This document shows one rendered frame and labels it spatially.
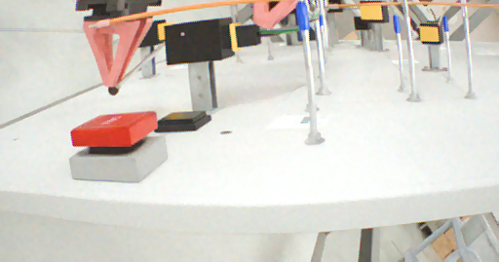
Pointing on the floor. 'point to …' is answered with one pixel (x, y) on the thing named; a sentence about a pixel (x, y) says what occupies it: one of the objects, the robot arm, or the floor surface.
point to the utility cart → (438, 237)
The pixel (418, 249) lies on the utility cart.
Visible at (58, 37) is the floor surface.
